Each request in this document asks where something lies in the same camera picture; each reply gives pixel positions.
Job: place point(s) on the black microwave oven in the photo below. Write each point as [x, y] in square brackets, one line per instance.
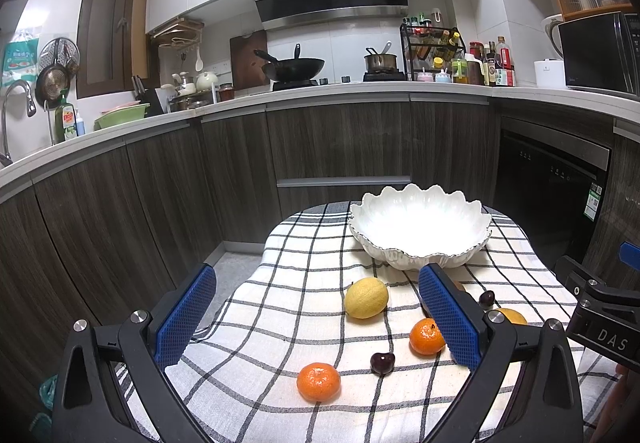
[601, 53]

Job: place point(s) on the red cap sauce bottle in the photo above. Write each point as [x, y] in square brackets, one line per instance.
[505, 66]

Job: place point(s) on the white electric kettle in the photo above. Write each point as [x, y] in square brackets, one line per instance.
[551, 26]

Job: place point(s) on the yellow mango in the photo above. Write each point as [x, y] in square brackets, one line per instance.
[513, 316]

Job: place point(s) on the steel saucepan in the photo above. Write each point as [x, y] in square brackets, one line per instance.
[380, 62]

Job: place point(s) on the yellow lemon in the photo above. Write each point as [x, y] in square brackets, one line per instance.
[366, 298]

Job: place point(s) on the built-in black dishwasher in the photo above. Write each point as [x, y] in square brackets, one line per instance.
[551, 183]

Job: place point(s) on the wooden cutting board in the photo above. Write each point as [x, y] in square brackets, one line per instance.
[246, 67]

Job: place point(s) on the green detergent bottle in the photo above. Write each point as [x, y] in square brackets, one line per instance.
[65, 125]

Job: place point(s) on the white scalloped ceramic bowl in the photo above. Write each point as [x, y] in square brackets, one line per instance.
[413, 227]

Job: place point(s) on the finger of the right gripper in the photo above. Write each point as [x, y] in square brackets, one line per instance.
[629, 254]
[571, 274]

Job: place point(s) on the green dish basin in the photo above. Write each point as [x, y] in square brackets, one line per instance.
[121, 115]

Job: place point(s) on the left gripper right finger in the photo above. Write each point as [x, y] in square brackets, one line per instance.
[545, 403]

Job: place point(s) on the black spice rack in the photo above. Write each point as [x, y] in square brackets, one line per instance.
[421, 44]

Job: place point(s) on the orange mandarin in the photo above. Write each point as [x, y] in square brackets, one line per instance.
[318, 382]
[425, 338]

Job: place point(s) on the white teapot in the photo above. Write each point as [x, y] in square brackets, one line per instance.
[206, 80]

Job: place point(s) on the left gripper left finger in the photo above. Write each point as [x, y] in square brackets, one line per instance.
[88, 404]

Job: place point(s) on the hanging frying pan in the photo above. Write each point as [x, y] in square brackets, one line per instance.
[52, 85]

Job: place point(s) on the black wok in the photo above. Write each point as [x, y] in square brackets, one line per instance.
[289, 70]

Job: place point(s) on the dark cherry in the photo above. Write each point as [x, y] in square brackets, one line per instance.
[487, 300]
[382, 363]

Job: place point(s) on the chrome kitchen faucet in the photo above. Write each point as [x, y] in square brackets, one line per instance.
[18, 102]

